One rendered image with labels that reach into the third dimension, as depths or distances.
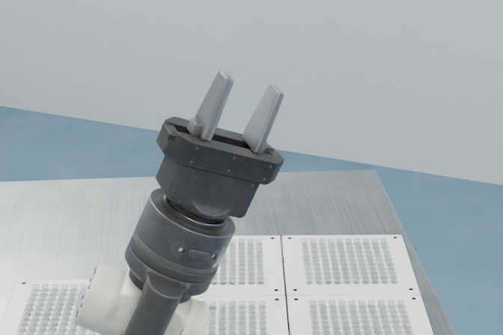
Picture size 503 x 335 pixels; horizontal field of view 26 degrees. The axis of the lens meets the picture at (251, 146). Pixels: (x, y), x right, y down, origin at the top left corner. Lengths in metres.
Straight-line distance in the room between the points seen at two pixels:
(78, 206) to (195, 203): 1.56
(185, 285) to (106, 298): 0.08
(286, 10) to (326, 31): 0.21
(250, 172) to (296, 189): 1.61
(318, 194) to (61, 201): 0.60
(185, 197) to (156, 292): 0.09
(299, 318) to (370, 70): 2.95
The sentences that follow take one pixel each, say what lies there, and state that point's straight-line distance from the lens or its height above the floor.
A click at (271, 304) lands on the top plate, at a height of 0.90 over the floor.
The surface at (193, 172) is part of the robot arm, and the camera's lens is 0.98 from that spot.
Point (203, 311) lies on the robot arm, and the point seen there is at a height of 1.34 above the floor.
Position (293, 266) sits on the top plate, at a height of 0.90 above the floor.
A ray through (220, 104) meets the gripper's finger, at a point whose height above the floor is 1.56.
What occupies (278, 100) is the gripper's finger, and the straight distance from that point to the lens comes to 1.00.
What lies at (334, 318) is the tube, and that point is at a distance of 1.93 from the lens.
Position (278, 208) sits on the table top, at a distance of 2.51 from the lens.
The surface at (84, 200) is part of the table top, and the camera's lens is 2.58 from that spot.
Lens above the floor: 1.88
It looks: 22 degrees down
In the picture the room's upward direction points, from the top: straight up
